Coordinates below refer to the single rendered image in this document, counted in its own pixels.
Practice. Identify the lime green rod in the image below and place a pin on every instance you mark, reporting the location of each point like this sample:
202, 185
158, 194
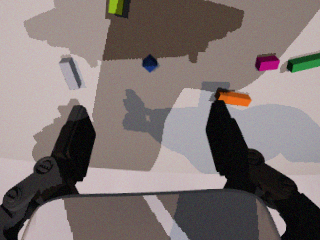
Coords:
116, 6

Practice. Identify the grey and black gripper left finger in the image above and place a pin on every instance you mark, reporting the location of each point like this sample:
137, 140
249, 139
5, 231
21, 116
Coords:
67, 164

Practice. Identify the small dark blue cube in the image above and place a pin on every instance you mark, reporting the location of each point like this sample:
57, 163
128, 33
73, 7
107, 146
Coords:
149, 63

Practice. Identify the orange block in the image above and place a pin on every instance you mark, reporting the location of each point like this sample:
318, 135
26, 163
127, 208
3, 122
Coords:
233, 98

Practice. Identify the dark green rod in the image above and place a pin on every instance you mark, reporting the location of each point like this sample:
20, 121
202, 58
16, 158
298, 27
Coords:
303, 63

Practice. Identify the magenta block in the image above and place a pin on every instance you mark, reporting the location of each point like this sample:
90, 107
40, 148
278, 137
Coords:
267, 63

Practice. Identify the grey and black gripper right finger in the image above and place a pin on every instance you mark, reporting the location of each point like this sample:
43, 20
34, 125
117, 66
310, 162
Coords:
245, 169

